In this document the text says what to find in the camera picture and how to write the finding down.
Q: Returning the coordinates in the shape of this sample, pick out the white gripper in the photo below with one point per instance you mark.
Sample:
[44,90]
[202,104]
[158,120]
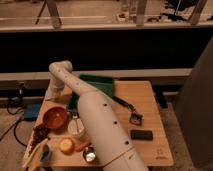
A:
[56,86]

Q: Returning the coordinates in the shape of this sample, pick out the light grey towel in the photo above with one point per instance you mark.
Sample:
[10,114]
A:
[52,95]

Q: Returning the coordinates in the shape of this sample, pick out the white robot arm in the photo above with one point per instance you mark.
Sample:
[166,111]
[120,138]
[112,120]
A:
[113,146]

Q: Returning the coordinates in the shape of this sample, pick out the red-orange bowl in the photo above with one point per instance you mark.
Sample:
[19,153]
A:
[55,118]

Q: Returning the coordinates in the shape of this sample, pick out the blue box on floor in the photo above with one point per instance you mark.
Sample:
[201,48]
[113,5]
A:
[31,112]

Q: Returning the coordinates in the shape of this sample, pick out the white cup with utensil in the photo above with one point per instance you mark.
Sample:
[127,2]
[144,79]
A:
[76,128]

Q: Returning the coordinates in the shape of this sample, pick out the green plastic tray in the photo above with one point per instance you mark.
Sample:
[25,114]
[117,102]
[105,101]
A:
[103,83]

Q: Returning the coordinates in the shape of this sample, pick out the bunch of dark grapes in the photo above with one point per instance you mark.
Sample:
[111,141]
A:
[40,132]

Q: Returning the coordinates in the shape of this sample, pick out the yellow round fruit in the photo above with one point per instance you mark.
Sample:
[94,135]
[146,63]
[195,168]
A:
[66,146]

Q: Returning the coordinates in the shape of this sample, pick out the orange carrot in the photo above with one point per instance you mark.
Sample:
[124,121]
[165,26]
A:
[82,146]

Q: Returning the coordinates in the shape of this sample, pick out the small blue bowl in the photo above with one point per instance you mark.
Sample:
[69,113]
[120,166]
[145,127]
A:
[46,154]

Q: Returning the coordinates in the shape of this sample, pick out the yellow banana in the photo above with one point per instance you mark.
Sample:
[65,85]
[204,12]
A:
[34,159]

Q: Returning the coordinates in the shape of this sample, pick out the small metal cup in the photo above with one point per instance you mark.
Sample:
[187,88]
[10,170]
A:
[89,154]

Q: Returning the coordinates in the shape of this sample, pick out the black dish brush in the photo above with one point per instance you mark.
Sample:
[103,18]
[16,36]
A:
[135,118]

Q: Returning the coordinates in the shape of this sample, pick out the black rectangular block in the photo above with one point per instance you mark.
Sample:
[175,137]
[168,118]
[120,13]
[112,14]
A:
[141,134]

